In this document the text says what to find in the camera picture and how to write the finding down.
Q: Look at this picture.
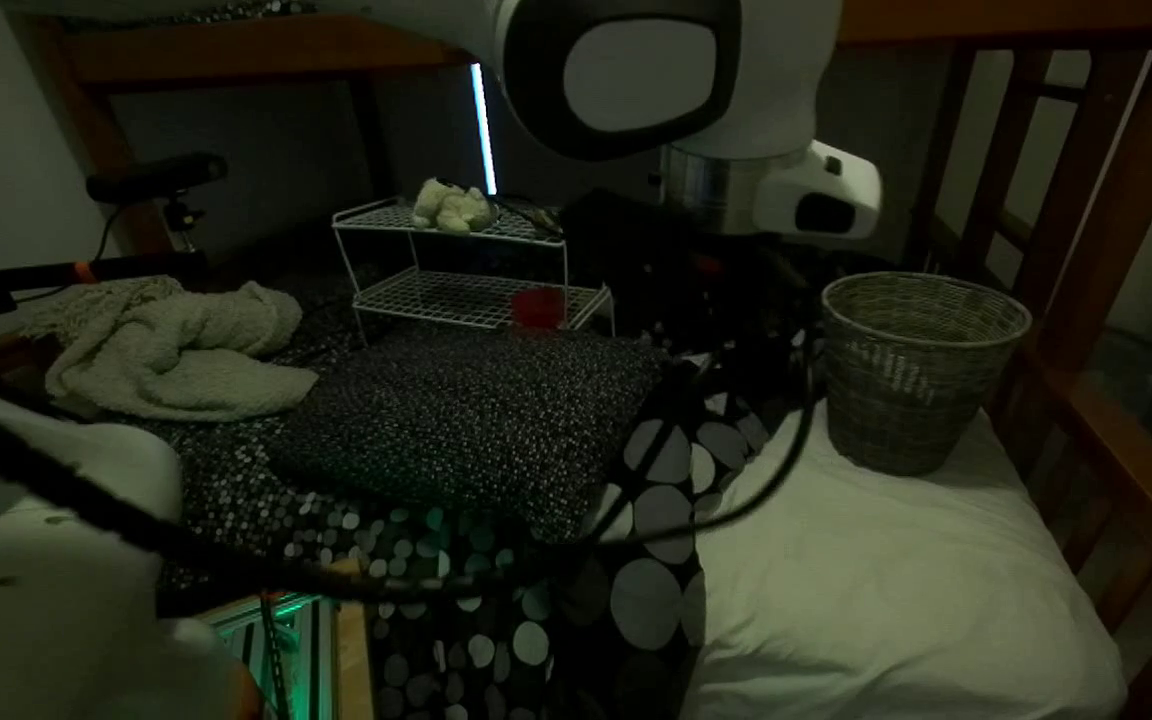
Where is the black stand pole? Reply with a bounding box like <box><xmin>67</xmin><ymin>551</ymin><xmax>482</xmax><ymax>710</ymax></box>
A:
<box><xmin>0</xmin><ymin>195</ymin><xmax>188</xmax><ymax>338</ymax></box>

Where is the black polka dot blanket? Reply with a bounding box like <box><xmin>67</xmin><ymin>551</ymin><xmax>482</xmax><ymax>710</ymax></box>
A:
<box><xmin>147</xmin><ymin>266</ymin><xmax>823</xmax><ymax>720</ymax></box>

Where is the white cloth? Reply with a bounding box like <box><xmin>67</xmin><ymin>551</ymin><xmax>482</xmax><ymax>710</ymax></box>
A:
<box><xmin>678</xmin><ymin>398</ymin><xmax>1131</xmax><ymax>720</ymax></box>

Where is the wooden bunk bed frame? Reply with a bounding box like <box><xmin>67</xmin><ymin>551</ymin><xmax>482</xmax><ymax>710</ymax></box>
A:
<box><xmin>6</xmin><ymin>0</ymin><xmax>1152</xmax><ymax>720</ymax></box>

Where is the white wire rack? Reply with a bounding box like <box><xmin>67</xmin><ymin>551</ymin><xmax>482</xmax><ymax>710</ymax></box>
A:
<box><xmin>326</xmin><ymin>195</ymin><xmax>618</xmax><ymax>347</ymax></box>

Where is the cream plush toy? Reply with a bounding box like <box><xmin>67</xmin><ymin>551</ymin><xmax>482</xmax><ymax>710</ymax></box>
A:
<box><xmin>406</xmin><ymin>177</ymin><xmax>497</xmax><ymax>237</ymax></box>

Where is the green lit screen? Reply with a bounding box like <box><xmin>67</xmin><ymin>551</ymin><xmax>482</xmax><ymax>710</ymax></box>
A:
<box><xmin>199</xmin><ymin>592</ymin><xmax>326</xmax><ymax>720</ymax></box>

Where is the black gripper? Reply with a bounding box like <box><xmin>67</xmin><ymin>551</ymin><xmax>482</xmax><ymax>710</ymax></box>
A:
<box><xmin>565</xmin><ymin>187</ymin><xmax>790</xmax><ymax>351</ymax></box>

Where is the grey waste bin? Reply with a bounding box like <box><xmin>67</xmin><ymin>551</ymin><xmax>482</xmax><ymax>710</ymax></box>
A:
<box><xmin>815</xmin><ymin>269</ymin><xmax>1037</xmax><ymax>480</ymax></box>

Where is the beige towel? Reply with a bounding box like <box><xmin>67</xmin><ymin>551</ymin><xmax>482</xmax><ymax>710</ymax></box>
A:
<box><xmin>0</xmin><ymin>274</ymin><xmax>322</xmax><ymax>424</ymax></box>

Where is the dark speckled pillow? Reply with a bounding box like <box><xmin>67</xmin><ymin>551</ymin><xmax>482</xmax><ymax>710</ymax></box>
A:
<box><xmin>267</xmin><ymin>326</ymin><xmax>666</xmax><ymax>543</ymax></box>

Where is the black camera on stand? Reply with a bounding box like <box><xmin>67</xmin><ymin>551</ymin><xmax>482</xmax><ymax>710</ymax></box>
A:
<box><xmin>84</xmin><ymin>149</ymin><xmax>232</xmax><ymax>258</ymax></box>

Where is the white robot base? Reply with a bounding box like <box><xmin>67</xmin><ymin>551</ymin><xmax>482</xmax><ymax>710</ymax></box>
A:
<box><xmin>0</xmin><ymin>391</ymin><xmax>258</xmax><ymax>720</ymax></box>

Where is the white light strip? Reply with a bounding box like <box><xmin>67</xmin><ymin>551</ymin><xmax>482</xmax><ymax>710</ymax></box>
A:
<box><xmin>468</xmin><ymin>62</ymin><xmax>503</xmax><ymax>200</ymax></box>

